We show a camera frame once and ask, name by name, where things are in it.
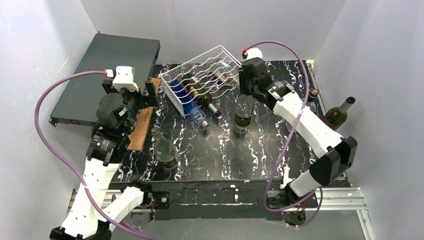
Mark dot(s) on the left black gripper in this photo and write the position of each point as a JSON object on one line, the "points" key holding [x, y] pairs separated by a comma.
{"points": [[142, 96]]}

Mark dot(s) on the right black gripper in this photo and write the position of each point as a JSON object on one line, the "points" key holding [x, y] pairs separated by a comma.
{"points": [[247, 79]]}

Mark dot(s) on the clear short bottle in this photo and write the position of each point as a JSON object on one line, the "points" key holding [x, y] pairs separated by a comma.
{"points": [[243, 112]]}

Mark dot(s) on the dark green wine bottle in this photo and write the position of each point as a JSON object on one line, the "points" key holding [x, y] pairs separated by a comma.
{"points": [[198, 92]]}

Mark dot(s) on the blue glass bottle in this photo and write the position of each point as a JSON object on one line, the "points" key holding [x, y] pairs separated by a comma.
{"points": [[186, 105]]}

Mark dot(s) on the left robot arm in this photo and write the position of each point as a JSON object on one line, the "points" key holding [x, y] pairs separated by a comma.
{"points": [[117, 116]]}

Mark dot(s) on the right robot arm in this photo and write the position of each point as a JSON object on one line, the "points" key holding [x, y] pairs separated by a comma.
{"points": [[335, 153]]}

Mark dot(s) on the clear bottle in rack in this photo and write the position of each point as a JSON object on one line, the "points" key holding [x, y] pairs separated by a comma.
{"points": [[225, 73]]}

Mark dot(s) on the clear square liquor bottle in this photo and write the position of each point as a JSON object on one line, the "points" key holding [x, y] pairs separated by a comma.
{"points": [[312, 96]]}

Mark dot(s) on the clear round bottle front left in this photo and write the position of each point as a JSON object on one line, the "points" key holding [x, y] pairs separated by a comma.
{"points": [[165, 150]]}

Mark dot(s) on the olive wine bottle far right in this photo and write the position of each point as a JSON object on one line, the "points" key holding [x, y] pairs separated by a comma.
{"points": [[338, 115]]}

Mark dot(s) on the brown wooden board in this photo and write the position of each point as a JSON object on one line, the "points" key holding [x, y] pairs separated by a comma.
{"points": [[138, 137]]}

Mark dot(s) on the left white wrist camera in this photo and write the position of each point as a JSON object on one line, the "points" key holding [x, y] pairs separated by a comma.
{"points": [[122, 77]]}

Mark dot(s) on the white wire wine rack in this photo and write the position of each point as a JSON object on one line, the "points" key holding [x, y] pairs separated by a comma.
{"points": [[200, 68]]}

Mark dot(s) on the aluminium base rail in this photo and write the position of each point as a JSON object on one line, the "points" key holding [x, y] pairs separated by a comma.
{"points": [[245, 203]]}

